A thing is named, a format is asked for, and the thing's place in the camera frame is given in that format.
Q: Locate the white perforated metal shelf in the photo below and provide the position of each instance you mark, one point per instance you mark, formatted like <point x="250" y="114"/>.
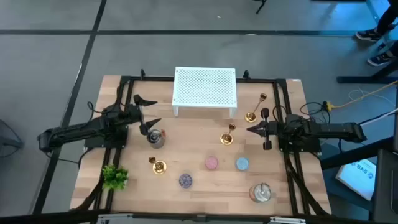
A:
<point x="203" y="87"/>

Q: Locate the blue round candle tin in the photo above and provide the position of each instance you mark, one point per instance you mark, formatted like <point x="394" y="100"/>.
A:
<point x="242" y="163"/>

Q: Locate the white printed box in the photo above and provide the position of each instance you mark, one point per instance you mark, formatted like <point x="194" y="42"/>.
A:
<point x="357" y="179"/>

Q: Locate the dark chair base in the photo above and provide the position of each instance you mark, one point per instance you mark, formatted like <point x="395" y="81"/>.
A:
<point x="9" y="143"/>

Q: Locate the black aluminium table frame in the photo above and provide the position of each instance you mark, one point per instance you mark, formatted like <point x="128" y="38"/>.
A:
<point x="258" y="80"/>

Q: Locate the black desk leg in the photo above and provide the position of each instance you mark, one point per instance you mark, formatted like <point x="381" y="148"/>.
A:
<point x="357" y="80"/>

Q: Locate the silver tin can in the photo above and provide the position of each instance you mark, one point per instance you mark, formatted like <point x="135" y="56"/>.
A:
<point x="260" y="193"/>

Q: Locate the tall gold candlestick holder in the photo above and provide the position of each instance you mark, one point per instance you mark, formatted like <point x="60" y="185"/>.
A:
<point x="250" y="117"/>

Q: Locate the black frame clamp knob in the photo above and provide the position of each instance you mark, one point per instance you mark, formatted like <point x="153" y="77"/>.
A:
<point x="246" y="74"/>
<point x="142" y="74"/>

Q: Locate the medium gold candlestick holder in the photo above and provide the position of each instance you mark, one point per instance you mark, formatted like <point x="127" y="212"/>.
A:
<point x="226" y="138"/>

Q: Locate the black cabinet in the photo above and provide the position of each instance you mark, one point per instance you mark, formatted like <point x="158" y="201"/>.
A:
<point x="387" y="186"/>

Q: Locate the silver lidded jar candle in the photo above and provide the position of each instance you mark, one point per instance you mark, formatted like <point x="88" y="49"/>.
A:
<point x="155" y="139"/>

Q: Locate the pink round candle tin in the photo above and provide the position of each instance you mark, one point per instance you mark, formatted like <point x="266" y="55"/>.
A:
<point x="211" y="162"/>

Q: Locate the green artificial plant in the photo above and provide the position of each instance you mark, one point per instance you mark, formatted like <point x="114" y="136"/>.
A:
<point x="115" y="177"/>

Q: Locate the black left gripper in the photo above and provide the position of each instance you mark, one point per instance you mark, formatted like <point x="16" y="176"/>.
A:
<point x="136" y="113"/>

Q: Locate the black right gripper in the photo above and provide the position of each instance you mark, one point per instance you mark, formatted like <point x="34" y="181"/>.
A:
<point x="267" y="129"/>

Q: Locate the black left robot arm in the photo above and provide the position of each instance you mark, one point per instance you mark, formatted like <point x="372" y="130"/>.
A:
<point x="77" y="129"/>

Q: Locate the silver frame bracket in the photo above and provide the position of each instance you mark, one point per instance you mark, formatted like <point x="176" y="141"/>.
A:
<point x="286" y="220"/>
<point x="115" y="218"/>

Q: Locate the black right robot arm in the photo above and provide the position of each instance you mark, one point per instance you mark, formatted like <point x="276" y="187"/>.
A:
<point x="329" y="128"/>

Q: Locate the short gold candlestick holder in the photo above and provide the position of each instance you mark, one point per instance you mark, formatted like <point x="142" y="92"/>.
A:
<point x="159" y="167"/>

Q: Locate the black tripod leg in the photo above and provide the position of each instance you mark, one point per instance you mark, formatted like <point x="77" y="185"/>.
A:
<point x="261" y="5"/>

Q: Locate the person's shoe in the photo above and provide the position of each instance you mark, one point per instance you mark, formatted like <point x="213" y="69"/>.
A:
<point x="368" y="35"/>
<point x="380" y="59"/>

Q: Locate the dark diagonal table beam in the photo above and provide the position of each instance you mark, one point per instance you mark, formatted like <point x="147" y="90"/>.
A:
<point x="351" y="155"/>

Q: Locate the purple round candle tin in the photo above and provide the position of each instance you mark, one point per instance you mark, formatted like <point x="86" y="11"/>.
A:
<point x="185" y="180"/>

